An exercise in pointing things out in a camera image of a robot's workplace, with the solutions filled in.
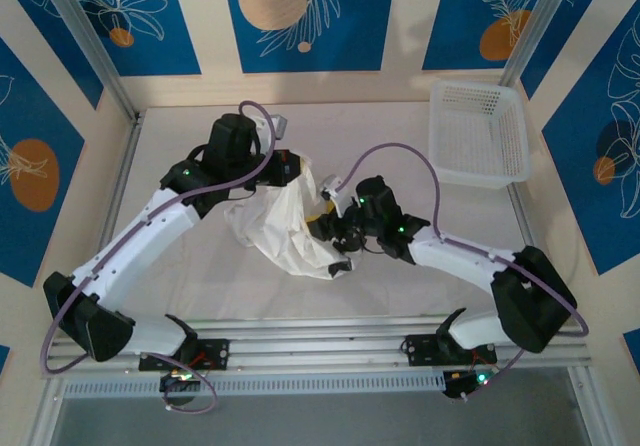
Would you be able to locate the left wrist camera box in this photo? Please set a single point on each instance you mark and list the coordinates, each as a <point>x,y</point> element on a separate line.
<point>280,125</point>

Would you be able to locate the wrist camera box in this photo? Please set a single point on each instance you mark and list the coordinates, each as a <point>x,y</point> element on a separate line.
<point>331,188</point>
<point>280,125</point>

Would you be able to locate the white perforated plastic basket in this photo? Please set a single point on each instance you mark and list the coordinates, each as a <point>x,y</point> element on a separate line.
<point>475,131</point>

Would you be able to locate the blue floral wall panel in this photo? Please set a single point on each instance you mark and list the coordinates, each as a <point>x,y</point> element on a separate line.
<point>450,26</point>
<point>50,41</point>
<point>575,191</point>
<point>165,41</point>
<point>565,51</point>
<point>30,226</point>
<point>350,16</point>

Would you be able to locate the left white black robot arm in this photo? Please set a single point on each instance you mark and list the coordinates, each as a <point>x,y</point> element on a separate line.
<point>125,251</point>

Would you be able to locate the aluminium mounting rail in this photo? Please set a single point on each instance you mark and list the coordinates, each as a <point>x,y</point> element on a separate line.
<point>310,346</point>

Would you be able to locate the aluminium frame post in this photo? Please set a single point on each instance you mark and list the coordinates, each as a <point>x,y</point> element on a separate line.
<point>90,41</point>
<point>540,21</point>

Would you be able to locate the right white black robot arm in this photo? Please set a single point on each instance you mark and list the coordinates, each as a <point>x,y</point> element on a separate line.
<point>465,261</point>

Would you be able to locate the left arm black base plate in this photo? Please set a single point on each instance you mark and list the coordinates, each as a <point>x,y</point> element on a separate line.
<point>220,353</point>

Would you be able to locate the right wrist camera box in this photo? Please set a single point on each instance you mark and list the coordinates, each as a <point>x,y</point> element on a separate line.
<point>331,188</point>

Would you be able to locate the white t-shirt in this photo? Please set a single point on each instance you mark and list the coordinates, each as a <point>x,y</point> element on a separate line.
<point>285,231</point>

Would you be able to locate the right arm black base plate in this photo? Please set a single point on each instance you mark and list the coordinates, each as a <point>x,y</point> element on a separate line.
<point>415,351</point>

